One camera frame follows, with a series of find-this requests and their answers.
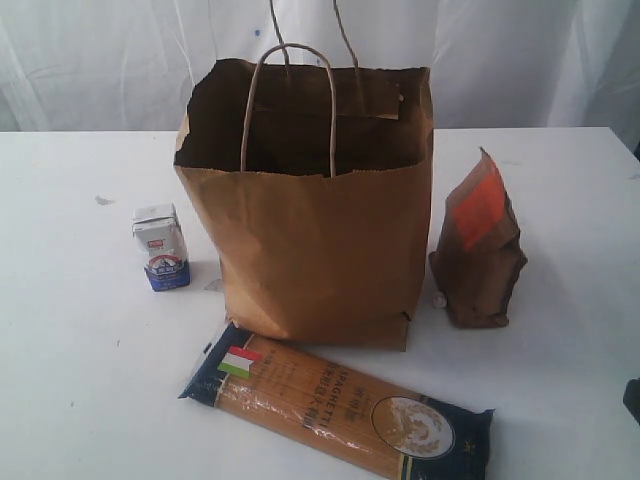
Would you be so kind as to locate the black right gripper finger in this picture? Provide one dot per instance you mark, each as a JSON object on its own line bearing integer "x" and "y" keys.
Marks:
{"x": 632, "y": 393}

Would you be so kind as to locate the large brown paper bag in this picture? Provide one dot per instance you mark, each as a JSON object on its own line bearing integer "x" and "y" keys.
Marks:
{"x": 315, "y": 185}

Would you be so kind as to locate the small brown coffee pouch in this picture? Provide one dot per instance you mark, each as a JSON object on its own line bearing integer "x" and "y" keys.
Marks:
{"x": 478, "y": 258}

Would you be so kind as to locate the crumpled foil ball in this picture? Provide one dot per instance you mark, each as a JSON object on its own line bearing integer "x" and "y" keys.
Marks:
{"x": 439, "y": 300}

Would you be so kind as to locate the spaghetti packet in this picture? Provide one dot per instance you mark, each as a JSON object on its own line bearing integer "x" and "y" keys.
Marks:
{"x": 383, "y": 428}

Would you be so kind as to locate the clear plastic scrap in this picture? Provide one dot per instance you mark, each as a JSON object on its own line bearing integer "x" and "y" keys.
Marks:
{"x": 216, "y": 285}

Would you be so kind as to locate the small milk carton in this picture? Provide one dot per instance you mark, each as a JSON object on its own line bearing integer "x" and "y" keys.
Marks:
{"x": 157, "y": 231}

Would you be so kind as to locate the small grey table scrap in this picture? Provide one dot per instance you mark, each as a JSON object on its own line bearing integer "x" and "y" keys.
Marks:
{"x": 103, "y": 201}

